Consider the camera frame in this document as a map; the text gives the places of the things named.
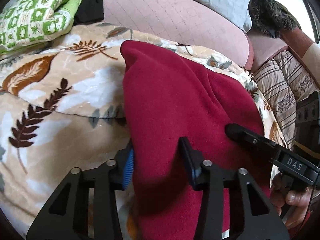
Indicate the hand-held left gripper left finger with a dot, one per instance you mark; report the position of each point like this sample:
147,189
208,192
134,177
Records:
128,166

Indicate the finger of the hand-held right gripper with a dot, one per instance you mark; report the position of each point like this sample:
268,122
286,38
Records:
247,137

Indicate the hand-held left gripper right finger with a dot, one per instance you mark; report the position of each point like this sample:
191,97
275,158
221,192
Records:
190,160

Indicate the dark red fleece garment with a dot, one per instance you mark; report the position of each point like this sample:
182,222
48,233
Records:
175,100

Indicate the person's right hand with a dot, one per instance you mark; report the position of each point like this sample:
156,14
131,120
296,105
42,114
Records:
295,202

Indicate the dark grey box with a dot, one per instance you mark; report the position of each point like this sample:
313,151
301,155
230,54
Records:
308,120

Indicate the beige striped quilt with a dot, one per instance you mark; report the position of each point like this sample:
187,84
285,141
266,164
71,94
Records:
280,85

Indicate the pink and maroon sofa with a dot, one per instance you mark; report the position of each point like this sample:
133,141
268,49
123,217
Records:
265,47

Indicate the beige leaf print blanket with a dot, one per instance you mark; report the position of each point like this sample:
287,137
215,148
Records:
62,100

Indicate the dark furry cloth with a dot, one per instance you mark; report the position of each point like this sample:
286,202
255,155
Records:
270,12

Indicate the pink quilted cushion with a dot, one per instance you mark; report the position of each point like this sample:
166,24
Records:
162,15

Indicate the black cloth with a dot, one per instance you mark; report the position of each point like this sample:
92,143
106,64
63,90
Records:
92,2

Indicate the green patterned pillow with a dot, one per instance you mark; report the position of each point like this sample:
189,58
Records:
32,17

